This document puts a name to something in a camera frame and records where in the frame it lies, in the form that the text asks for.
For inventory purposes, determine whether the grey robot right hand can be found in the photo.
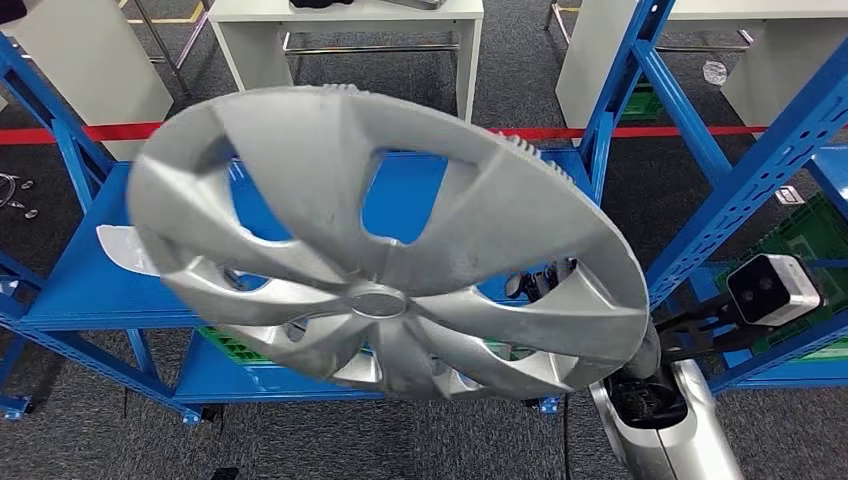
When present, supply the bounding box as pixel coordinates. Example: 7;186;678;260
503;256;664;384

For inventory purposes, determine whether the grey plastic wheel hubcap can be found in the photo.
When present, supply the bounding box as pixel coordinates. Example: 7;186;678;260
125;84;651;402

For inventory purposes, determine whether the blue metal shelf rack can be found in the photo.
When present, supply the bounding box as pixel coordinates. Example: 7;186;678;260
0;0;848;425
688;145;848;392
0;251;44;422

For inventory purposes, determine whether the green plastic crate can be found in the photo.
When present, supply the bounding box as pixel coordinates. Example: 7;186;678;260
619;82;664;123
197;325;273;367
715;192;848;362

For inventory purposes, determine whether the white table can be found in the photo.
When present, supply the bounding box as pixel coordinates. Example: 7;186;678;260
208;0;486;124
555;0;848;140
0;0;175;162

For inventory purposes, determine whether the white plastic mirror cover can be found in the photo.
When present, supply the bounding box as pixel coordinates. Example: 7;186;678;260
95;225;160;278

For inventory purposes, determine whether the red barrier belt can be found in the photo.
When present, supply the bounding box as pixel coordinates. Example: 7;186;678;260
0;122;848;147

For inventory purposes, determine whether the metal chair base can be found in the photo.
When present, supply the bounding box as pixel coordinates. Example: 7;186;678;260
0;173;40;221

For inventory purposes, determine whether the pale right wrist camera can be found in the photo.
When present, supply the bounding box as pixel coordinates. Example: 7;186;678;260
726;253;823;328

